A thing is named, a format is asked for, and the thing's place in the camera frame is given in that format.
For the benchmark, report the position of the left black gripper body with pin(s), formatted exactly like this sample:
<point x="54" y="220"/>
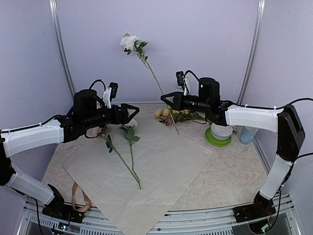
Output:
<point x="116" y="119"/>

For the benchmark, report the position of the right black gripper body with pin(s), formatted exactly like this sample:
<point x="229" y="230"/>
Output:
<point x="181" y="105"/>

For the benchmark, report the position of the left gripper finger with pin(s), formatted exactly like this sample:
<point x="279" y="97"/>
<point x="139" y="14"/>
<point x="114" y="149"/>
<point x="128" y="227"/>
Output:
<point x="130" y="109"/>
<point x="126" y="118"/>

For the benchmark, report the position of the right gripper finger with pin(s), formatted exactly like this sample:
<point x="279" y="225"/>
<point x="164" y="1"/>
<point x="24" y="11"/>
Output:
<point x="171" y="96"/>
<point x="167" y="102"/>

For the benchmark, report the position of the yellow rose bunch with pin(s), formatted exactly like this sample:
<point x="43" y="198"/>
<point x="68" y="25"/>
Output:
<point x="181" y="116"/>

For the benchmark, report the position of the white rose stem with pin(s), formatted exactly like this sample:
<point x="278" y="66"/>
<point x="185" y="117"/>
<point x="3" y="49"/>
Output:
<point x="130" y="135"/>

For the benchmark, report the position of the pink rose stem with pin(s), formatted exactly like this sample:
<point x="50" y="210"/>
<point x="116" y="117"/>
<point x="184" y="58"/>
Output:
<point x="105" y="134"/>

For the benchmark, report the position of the pink wrapping paper sheet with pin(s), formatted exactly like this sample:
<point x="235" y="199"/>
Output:
<point x="166" y="163"/>

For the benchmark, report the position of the white pink flower stem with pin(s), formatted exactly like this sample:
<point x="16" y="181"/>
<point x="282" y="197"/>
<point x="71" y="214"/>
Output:
<point x="134" y="44"/>

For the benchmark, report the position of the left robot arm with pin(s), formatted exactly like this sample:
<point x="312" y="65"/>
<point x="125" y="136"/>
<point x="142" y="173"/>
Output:
<point x="88" y="111"/>

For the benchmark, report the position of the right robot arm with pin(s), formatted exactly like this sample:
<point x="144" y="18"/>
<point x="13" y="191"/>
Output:
<point x="283" y="121"/>

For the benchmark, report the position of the dried mauve flower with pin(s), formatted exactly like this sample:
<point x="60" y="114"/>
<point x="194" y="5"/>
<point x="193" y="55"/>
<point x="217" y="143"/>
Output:
<point x="166" y="121"/>

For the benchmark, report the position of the white ceramic bowl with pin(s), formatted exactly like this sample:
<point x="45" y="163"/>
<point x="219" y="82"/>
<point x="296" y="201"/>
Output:
<point x="221" y="133"/>

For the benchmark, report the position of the green plate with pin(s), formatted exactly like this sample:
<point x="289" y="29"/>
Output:
<point x="219" y="143"/>

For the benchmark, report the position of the light blue cup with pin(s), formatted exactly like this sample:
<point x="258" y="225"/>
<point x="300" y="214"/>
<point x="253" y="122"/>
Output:
<point x="247" y="134"/>

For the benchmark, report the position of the tan ribbon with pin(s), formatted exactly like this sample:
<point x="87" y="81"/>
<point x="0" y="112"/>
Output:
<point x="80" y="202"/>

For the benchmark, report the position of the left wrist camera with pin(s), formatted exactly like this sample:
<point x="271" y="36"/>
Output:
<point x="109" y="94"/>

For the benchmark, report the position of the left aluminium frame post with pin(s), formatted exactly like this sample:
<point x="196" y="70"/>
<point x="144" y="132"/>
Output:
<point x="61" y="47"/>

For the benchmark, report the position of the aluminium frame post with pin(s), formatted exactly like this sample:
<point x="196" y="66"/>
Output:
<point x="253" y="50"/>
<point x="61" y="47"/>

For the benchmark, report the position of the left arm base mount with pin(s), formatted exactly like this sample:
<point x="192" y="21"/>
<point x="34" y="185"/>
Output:
<point x="58" y="209"/>

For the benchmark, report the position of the right aluminium frame post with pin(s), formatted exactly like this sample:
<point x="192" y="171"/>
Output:
<point x="253" y="50"/>

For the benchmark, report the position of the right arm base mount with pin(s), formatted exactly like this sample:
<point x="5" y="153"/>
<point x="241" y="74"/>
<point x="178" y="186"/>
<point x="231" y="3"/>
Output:
<point x="254" y="213"/>

